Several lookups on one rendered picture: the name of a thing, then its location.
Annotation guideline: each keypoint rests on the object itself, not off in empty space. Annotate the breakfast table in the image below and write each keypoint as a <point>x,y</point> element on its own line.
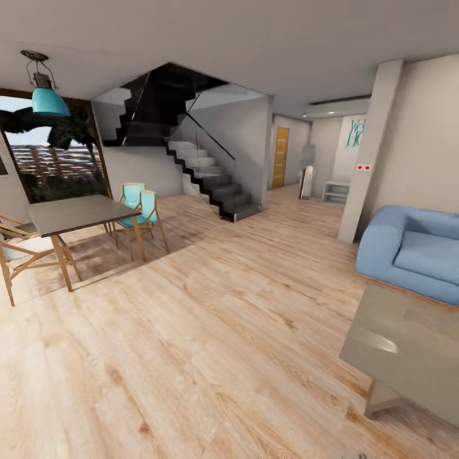
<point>55,217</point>

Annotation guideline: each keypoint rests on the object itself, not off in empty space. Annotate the stairs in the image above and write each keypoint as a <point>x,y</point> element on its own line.
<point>154,111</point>

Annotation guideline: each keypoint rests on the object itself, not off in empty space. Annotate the door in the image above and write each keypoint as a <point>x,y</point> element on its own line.
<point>280,157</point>

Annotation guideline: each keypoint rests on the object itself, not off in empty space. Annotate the standing mirror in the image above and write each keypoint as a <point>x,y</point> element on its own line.
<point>307,171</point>

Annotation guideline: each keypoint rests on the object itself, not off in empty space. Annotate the coffee table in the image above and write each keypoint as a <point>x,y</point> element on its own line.
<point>410,349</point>

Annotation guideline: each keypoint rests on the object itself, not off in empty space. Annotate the fixed window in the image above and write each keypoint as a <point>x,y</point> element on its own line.
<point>56,158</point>

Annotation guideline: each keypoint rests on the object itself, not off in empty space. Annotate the sofa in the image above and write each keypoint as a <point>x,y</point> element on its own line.
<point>414,250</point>

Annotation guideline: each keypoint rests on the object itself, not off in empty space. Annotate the room light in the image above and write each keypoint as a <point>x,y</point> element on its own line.
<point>45,100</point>

